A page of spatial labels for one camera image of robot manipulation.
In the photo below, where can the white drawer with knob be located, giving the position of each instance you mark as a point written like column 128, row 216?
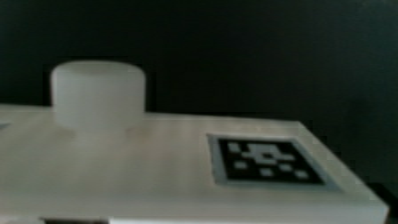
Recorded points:
column 105, row 165

